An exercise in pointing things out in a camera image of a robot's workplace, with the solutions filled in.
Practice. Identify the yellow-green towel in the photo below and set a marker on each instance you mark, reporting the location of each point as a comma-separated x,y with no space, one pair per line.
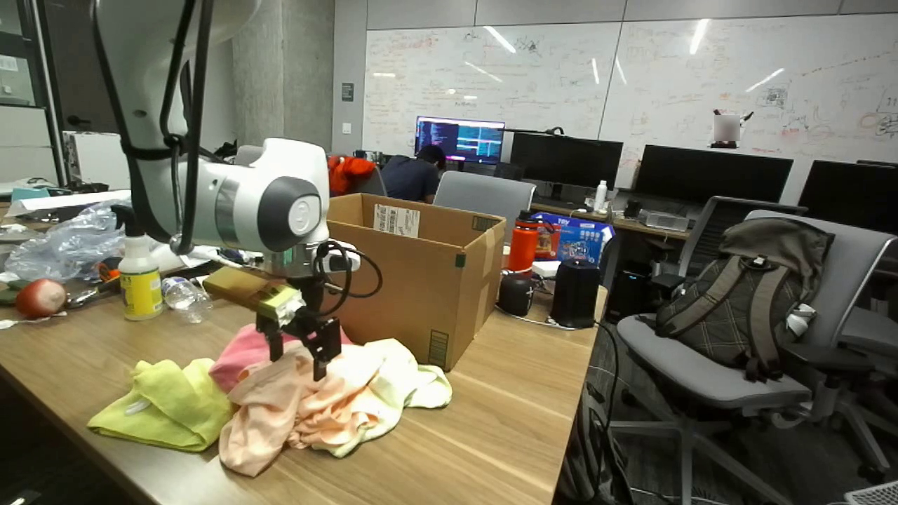
169,408

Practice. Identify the red apple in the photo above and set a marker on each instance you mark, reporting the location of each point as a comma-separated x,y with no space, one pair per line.
41,299

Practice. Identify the white box appliance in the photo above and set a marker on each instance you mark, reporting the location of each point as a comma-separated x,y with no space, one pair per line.
95,157

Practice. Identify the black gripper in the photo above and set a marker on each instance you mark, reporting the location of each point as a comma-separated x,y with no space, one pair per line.
304,324

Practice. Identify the wall light switch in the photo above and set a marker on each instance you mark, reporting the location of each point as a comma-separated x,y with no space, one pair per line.
346,90

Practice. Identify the pink t-shirt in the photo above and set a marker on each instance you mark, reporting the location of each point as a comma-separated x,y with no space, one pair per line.
239,355

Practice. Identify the peach t-shirt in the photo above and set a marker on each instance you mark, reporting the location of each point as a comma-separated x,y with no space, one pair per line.
298,417

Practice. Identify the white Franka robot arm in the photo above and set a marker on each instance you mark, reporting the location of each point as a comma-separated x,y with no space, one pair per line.
243,201

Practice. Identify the blue printed carton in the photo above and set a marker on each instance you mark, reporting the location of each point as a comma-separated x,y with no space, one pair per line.
573,238

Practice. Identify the small clear plastic bottle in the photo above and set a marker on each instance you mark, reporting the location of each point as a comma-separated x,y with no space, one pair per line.
185,299

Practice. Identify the pale cream towel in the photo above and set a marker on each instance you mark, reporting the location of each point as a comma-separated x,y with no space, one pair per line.
422,381

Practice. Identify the lit computer monitor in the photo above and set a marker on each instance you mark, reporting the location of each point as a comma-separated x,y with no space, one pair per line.
465,142

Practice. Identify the red orange jacket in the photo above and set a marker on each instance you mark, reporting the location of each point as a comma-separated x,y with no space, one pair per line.
350,171

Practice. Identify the black computer monitor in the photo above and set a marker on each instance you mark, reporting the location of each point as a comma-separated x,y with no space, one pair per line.
712,171
851,191
565,157

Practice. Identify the small white bottle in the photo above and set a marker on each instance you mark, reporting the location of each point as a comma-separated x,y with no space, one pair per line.
603,196

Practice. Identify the black speaker box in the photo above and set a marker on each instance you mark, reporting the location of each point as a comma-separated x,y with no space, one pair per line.
577,292

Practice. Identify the clear crumpled plastic bag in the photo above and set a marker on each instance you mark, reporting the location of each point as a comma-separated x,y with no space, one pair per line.
67,247

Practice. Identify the seated person in dark shirt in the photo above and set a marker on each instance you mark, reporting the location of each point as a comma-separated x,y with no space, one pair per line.
412,174

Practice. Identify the small black box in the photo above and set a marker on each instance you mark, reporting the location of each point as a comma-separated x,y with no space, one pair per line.
516,296

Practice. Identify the brown cardboard box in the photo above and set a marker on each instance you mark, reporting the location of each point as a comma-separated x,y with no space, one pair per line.
422,282

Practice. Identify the white wall whiteboard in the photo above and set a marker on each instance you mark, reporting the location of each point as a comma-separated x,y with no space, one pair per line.
563,74

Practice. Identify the llama plush toy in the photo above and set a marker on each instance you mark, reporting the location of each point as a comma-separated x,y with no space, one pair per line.
732,129

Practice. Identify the olive grey backpack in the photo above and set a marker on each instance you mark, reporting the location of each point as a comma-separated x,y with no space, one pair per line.
732,309

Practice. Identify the orange water bottle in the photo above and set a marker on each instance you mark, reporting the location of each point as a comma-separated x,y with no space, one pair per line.
524,247

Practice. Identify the grey office chair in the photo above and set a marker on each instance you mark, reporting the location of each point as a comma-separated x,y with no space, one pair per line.
482,195
712,373

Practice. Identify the spray bottle with yellow label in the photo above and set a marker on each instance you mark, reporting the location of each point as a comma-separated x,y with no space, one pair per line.
142,289

